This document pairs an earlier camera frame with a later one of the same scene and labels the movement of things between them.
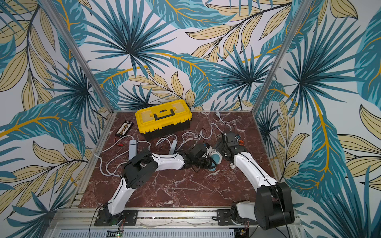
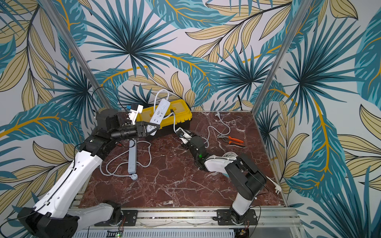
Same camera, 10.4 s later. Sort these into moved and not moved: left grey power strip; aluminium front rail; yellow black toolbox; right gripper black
Moved: right gripper black
Not moved: aluminium front rail; left grey power strip; yellow black toolbox
